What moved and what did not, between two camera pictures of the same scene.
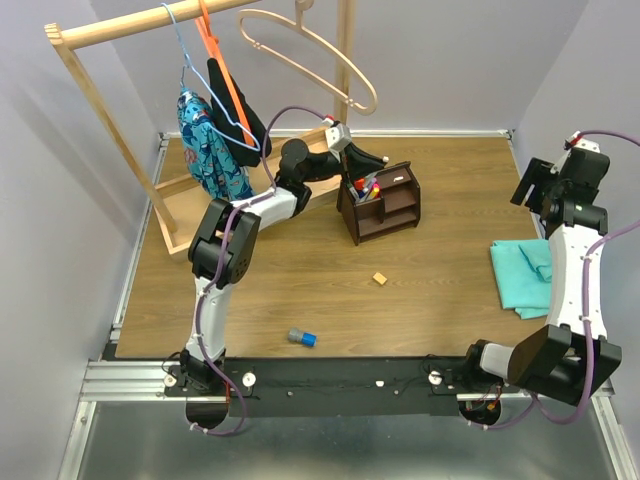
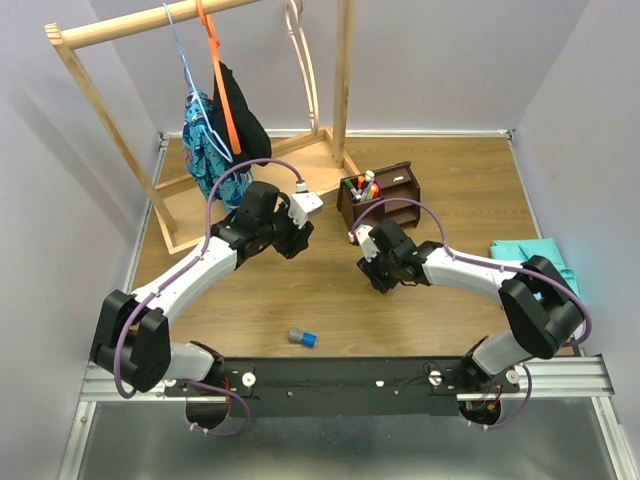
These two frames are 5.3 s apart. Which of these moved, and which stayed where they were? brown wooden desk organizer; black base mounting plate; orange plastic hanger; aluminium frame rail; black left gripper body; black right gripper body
Moved: black left gripper body; black right gripper body; orange plastic hanger
Stayed: aluminium frame rail; black base mounting plate; brown wooden desk organizer
